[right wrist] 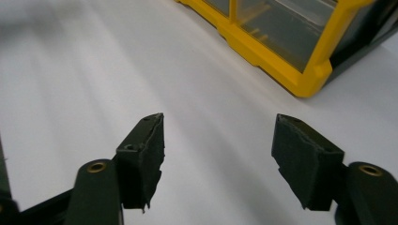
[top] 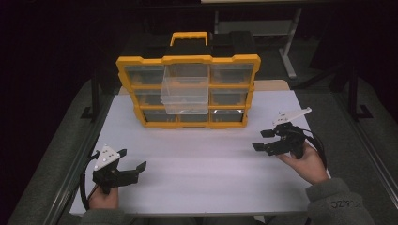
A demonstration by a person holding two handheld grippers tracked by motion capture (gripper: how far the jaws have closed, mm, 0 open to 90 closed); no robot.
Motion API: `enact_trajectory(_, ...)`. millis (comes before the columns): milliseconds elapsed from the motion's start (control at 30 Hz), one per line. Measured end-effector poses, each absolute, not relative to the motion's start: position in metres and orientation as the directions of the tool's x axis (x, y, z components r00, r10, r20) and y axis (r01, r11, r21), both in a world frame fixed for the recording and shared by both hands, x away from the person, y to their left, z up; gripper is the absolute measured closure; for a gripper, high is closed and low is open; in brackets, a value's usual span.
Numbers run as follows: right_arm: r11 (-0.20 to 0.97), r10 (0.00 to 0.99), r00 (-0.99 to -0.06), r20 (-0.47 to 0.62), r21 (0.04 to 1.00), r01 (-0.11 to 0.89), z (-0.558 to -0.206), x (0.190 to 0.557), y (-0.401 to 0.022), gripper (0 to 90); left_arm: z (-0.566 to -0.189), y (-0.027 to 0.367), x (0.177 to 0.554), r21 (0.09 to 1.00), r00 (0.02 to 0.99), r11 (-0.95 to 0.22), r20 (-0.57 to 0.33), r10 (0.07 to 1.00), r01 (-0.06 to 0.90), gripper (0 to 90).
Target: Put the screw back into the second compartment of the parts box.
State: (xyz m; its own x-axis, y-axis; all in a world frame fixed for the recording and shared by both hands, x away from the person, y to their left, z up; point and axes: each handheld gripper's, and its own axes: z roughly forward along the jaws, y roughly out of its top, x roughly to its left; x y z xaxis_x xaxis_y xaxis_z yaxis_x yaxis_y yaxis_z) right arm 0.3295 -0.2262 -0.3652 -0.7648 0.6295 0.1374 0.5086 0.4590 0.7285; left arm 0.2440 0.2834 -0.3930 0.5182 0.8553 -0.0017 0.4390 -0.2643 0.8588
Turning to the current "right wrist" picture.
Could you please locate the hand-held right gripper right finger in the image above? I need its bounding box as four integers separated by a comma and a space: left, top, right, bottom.
270, 112, 345, 212

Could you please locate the yellow black drawer organizer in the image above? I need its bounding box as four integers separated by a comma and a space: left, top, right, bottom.
174, 0, 398, 98

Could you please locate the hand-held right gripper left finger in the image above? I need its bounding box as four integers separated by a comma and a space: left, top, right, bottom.
115, 112, 166, 214

